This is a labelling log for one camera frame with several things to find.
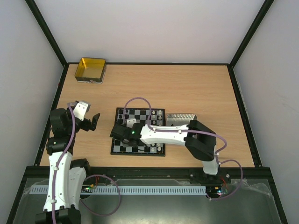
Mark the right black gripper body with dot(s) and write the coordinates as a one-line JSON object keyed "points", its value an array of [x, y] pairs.
{"points": [[116, 131]]}

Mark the yellow square tin box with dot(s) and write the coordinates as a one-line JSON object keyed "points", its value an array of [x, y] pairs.
{"points": [[91, 70]]}

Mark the light blue slotted cable duct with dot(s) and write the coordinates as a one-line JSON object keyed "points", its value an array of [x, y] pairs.
{"points": [[146, 190]]}

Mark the black aluminium frame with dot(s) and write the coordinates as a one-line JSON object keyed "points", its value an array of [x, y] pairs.
{"points": [[256, 172]]}

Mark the black and silver chessboard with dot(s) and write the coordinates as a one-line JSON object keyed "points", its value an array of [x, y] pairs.
{"points": [[141, 116]]}

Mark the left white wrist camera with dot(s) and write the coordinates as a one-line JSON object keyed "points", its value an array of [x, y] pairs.
{"points": [[81, 108]]}

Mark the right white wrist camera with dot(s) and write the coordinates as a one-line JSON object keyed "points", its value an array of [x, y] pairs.
{"points": [[130, 122]]}

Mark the silver foil tray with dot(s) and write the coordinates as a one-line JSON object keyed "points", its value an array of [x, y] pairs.
{"points": [[178, 119]]}

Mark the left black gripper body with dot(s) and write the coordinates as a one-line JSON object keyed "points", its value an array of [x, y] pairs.
{"points": [[87, 127]]}

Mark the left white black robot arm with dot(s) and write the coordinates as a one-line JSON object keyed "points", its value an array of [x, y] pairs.
{"points": [[66, 175]]}

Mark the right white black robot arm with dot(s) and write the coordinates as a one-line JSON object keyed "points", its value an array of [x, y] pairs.
{"points": [[196, 137]]}

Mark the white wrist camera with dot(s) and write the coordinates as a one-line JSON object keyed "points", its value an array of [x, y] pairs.
{"points": [[130, 122], [81, 108]]}

